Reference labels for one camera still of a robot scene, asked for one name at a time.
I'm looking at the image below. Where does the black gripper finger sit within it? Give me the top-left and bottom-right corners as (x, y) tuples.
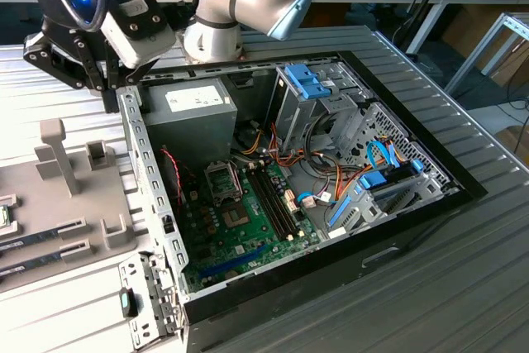
(22, 31), (112, 114)
(109, 56), (162, 114)

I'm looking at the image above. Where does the metal socket cover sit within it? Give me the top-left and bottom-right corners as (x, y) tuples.
(203, 160), (245, 207)

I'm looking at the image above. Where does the CPU socket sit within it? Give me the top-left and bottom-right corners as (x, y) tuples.
(220, 205), (252, 231)

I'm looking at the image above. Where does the grey power supply unit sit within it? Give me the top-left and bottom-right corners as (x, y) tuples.
(141, 77), (240, 169)

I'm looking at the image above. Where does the black case fan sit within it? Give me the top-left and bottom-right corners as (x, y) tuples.
(160, 148), (185, 209)

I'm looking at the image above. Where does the grey parts rack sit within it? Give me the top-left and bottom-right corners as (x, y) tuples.
(0, 118), (140, 292)

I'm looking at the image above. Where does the grey metal drive cage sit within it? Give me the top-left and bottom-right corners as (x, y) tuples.
(264, 61), (375, 155)

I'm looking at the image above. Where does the blue plastic drive carrier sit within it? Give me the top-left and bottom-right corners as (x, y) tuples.
(284, 63), (332, 100)

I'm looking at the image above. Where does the RAM stick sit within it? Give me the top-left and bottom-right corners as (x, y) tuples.
(0, 229), (63, 251)
(0, 254), (65, 279)

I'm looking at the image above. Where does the black RAM slot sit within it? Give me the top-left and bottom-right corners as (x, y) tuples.
(252, 165), (297, 241)
(263, 161), (309, 236)
(246, 167), (291, 242)
(257, 164), (303, 239)

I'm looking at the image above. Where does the white board power connector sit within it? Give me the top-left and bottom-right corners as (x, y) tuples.
(283, 188), (299, 214)

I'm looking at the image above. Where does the green motherboard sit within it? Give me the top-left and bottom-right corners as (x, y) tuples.
(178, 159), (324, 295)

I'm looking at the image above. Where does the blue expansion slot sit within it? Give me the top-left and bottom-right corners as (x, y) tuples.
(197, 245), (269, 282)

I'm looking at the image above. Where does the black teal latch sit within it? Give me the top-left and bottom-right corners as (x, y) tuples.
(118, 288), (140, 319)

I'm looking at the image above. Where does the hard disk in blue carrier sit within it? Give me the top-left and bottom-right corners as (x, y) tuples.
(357, 157), (424, 193)

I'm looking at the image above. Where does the grey metal disk bay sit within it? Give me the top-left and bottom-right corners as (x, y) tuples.
(328, 170), (460, 239)

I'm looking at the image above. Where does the black open PC case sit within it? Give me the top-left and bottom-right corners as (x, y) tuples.
(114, 50), (489, 353)

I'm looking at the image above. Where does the large brown cardboard box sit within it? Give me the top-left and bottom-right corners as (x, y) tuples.
(441, 3), (529, 88)

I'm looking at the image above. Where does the twisted fan wire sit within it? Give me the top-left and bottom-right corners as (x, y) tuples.
(160, 146), (198, 208)

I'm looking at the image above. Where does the coloured power wire bundle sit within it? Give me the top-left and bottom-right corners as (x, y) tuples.
(237, 121), (373, 205)

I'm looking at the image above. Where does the metal card retainer bracket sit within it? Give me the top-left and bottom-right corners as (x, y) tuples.
(118, 250), (185, 350)

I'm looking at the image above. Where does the blue flat data cable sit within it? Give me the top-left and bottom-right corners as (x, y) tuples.
(365, 140), (400, 172)

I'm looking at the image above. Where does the blue plastic rail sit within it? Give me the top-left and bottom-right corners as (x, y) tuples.
(327, 195), (353, 231)

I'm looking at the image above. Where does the aluminium frame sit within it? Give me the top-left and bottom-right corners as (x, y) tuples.
(444, 12), (529, 96)

